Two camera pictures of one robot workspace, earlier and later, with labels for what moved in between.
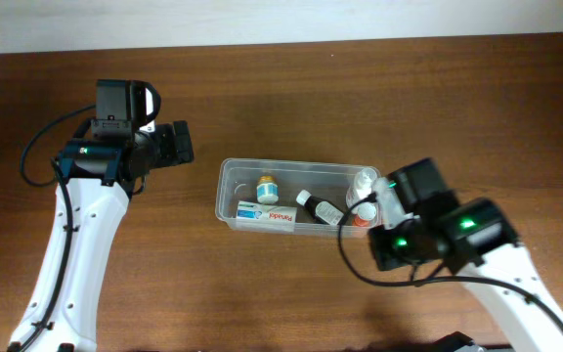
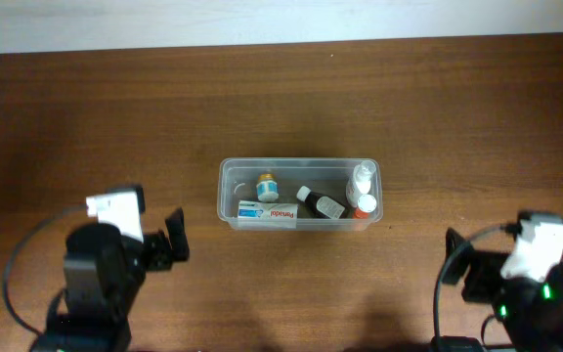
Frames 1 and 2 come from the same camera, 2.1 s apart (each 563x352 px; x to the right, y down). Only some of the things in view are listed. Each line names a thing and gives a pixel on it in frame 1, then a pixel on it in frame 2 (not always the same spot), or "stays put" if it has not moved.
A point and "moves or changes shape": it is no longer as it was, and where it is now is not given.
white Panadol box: [254, 216] stays put
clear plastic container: [322, 198] stays put
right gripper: [379, 250] -> [477, 274]
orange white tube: [366, 212] moves or changes shape
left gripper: [182, 142] -> [162, 250]
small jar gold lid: [267, 190] stays put
